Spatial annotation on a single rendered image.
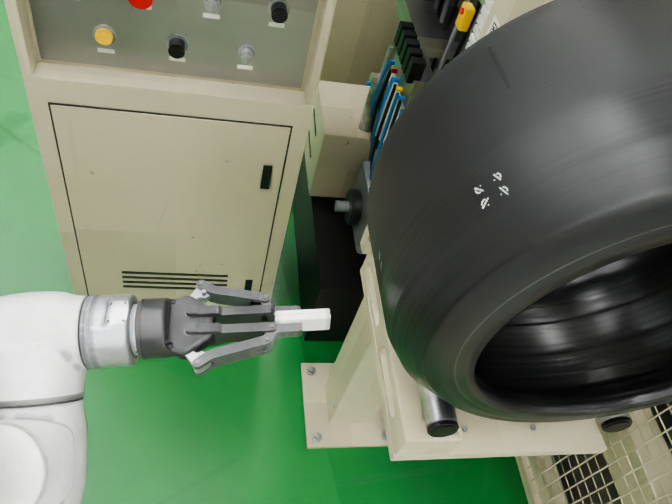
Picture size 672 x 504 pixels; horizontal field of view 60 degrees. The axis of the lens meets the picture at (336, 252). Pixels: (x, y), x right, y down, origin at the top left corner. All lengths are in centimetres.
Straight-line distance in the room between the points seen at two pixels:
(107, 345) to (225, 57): 67
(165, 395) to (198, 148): 79
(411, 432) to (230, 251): 84
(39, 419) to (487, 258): 52
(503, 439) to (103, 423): 114
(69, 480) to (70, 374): 12
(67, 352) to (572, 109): 59
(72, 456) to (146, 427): 101
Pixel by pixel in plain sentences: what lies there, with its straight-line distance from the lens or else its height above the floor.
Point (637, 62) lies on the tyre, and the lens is 57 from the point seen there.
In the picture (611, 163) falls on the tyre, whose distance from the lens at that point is 51.
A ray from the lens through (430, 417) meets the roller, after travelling 85.
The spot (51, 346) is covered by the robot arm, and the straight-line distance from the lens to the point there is 74.
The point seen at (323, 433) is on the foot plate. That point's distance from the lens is 178.
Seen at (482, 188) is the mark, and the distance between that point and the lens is 53.
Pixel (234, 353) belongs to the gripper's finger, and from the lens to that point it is 72.
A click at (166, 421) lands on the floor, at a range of 177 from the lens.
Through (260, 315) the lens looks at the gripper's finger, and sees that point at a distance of 75.
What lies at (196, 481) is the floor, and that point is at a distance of 171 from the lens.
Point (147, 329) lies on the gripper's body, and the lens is 73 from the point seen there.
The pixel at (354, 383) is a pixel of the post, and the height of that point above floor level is 28.
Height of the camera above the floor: 164
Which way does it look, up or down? 50 degrees down
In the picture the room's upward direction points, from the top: 19 degrees clockwise
